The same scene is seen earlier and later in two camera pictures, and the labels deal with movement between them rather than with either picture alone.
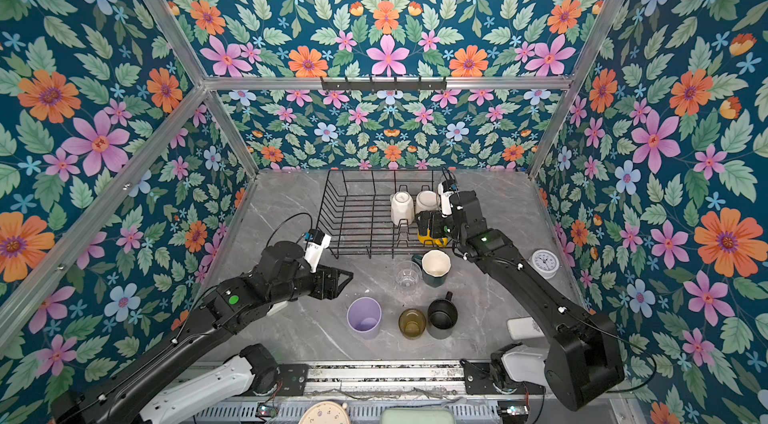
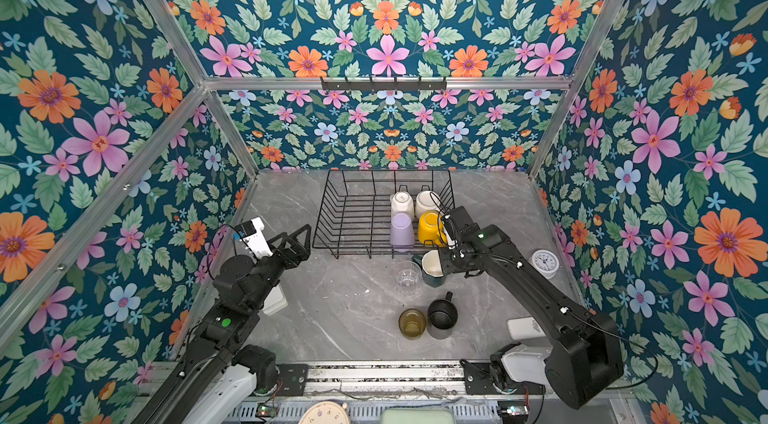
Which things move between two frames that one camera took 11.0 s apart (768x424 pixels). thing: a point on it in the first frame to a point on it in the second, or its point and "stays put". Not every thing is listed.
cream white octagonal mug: x=402 y=205 stays put
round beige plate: x=325 y=412 stays put
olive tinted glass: x=412 y=322 stays put
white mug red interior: x=426 y=201 stays put
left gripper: x=326 y=291 to x=291 y=261
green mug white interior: x=435 y=265 stays put
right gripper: x=424 y=223 to x=448 y=267
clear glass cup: x=408 y=276 stays put
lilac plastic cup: x=364 y=316 to x=402 y=235
